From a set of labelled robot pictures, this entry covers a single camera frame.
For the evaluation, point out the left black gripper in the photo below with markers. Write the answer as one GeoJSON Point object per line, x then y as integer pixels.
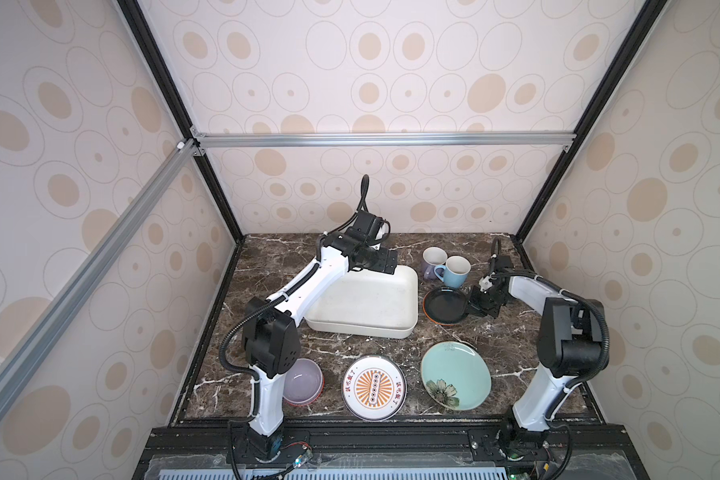
{"type": "Point", "coordinates": [382, 262]}

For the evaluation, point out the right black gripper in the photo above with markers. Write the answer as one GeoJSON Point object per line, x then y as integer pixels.
{"type": "Point", "coordinates": [475, 305]}

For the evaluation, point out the white plastic bin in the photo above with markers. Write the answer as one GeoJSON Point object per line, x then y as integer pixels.
{"type": "Point", "coordinates": [368, 303]}

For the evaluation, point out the green floral ceramic plate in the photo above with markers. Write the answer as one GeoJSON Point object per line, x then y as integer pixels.
{"type": "Point", "coordinates": [455, 376]}

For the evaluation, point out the white plate orange sunburst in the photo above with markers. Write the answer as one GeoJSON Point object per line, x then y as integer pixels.
{"type": "Point", "coordinates": [374, 388]}

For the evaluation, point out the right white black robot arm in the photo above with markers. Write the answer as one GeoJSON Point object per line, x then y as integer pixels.
{"type": "Point", "coordinates": [573, 342]}

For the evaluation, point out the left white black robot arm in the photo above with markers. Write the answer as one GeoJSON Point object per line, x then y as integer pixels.
{"type": "Point", "coordinates": [265, 344]}

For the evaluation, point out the light blue ceramic mug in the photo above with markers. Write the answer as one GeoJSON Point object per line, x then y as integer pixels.
{"type": "Point", "coordinates": [453, 273]}

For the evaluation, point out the black plate orange rim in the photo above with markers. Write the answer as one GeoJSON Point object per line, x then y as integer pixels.
{"type": "Point", "coordinates": [445, 306]}

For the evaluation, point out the purple ceramic mug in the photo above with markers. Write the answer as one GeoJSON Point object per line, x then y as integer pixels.
{"type": "Point", "coordinates": [431, 258]}

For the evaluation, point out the purple bowl red rim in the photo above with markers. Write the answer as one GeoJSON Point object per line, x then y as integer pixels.
{"type": "Point", "coordinates": [304, 383]}

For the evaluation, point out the horizontal aluminium frame bar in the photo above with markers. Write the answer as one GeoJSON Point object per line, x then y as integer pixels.
{"type": "Point", "coordinates": [398, 139]}

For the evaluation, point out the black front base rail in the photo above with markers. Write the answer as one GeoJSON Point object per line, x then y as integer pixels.
{"type": "Point", "coordinates": [396, 450]}

